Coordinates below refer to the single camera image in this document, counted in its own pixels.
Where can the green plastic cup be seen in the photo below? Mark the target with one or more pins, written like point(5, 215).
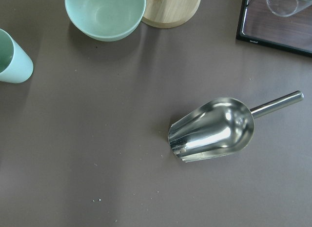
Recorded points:
point(15, 65)

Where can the clear wine glass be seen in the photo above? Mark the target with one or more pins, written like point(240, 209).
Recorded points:
point(286, 8)

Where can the metal scoop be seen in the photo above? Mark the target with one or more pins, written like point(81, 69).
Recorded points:
point(221, 127)

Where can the green plastic bowl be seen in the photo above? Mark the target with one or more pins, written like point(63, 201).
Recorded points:
point(105, 20)

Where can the black framed mirror tray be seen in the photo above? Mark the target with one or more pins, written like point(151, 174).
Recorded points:
point(258, 25)

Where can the wooden cup tree stand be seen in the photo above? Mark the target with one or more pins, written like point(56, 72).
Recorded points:
point(167, 14)

